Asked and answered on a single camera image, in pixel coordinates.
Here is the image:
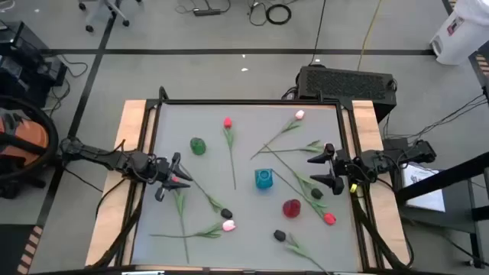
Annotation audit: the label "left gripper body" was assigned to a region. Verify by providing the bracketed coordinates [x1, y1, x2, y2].
[147, 154, 173, 188]

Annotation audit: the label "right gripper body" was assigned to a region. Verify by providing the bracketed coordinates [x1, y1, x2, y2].
[334, 151, 363, 183]

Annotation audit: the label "red artificial tulip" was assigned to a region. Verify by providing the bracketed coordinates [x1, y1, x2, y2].
[272, 170, 338, 226]
[171, 176, 191, 265]
[222, 116, 238, 191]

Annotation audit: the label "black artificial tulip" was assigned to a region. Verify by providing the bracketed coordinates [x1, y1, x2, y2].
[273, 229, 332, 275]
[264, 144, 324, 200]
[179, 163, 234, 220]

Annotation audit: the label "green glass vase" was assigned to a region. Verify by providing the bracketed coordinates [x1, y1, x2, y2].
[189, 137, 207, 156]

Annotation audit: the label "red glass vase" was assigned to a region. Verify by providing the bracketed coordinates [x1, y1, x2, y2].
[282, 199, 303, 219]

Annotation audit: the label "blue glass vase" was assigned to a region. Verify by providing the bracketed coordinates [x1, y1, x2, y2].
[254, 168, 274, 190]

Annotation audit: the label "black mesh computer case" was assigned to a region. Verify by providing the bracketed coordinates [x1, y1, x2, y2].
[296, 63, 398, 124]

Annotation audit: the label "white paper sheet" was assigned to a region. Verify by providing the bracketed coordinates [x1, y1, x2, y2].
[400, 162, 447, 213]

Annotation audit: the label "black side desk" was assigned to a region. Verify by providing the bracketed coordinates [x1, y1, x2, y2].
[394, 150, 489, 268]

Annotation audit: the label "orange and black vacuum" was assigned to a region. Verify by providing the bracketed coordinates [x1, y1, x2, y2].
[0, 94, 61, 199]

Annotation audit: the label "black power strip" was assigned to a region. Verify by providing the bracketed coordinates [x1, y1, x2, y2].
[193, 8, 222, 18]

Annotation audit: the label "office chair base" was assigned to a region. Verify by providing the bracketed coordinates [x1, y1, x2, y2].
[78, 0, 143, 34]

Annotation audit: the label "white plastic bin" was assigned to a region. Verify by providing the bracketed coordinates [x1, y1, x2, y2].
[429, 0, 489, 66]

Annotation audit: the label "black equipment stack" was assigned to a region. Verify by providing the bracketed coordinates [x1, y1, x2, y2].
[0, 21, 69, 108]

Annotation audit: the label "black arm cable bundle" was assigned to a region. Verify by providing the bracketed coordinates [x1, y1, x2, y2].
[89, 179, 148, 268]
[350, 190, 416, 270]

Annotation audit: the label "black metal table frame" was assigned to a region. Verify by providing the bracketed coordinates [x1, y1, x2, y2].
[86, 86, 416, 275]

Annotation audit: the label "long black cable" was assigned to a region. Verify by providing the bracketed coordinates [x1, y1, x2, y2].
[309, 0, 328, 66]

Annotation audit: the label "yellow cable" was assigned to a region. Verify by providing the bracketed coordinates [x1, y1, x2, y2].
[357, 0, 384, 73]

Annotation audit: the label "coiled black cable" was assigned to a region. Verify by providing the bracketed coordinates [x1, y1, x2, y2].
[265, 3, 293, 26]

